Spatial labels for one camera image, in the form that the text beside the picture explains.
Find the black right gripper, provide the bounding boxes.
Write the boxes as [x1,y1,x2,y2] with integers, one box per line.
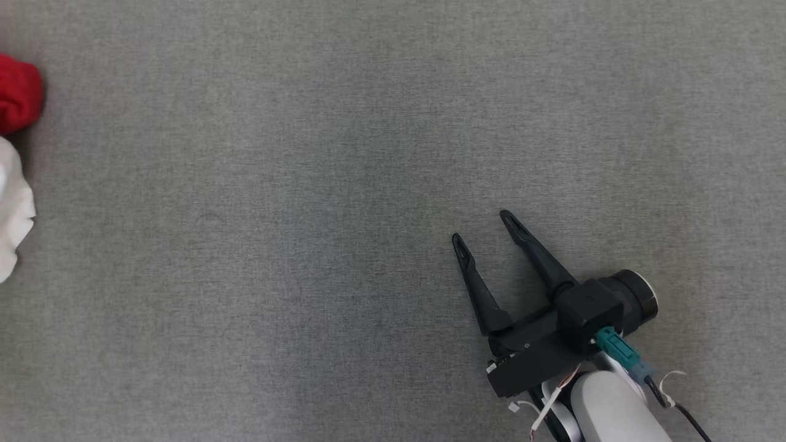
[452,210,607,399]

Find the red and white basketball jersey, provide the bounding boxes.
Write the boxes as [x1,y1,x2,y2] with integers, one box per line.
[0,136,37,285]

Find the red shorts with white stripe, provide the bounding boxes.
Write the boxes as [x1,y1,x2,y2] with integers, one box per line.
[0,52,45,136]

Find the grey upholstered sofa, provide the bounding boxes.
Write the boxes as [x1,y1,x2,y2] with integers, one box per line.
[0,0,786,442]

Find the thin white wire bundle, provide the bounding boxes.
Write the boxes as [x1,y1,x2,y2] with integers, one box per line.
[508,362,582,440]

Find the teal camera cable connector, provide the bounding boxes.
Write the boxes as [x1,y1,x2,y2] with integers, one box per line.
[594,326,655,385]

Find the thin black cable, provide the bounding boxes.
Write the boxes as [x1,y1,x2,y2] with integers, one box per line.
[643,374,714,442]

